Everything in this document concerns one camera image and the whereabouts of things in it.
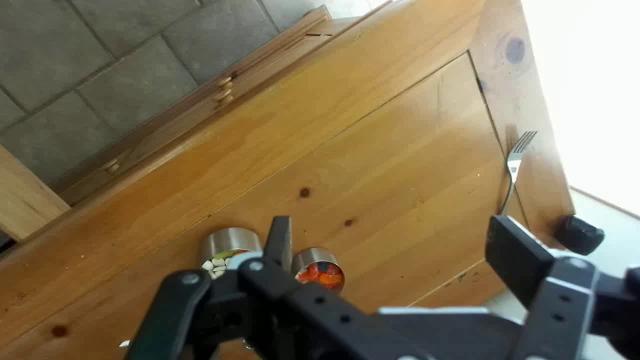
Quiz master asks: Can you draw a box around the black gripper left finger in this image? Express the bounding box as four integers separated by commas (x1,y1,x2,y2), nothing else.
127,214,429,360

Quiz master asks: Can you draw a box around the open pine drawer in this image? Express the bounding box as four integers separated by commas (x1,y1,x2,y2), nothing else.
0,143,73,244

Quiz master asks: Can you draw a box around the steel cup with orange bits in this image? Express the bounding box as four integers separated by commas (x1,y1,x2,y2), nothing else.
291,245,349,294

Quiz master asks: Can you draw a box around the pine wood dresser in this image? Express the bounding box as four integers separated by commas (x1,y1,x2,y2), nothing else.
0,0,582,360

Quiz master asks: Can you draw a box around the glass bowl with vegetables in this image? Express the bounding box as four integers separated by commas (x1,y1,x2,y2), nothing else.
199,225,267,278

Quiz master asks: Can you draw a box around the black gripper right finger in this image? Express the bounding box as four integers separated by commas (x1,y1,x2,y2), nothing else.
484,214,640,360

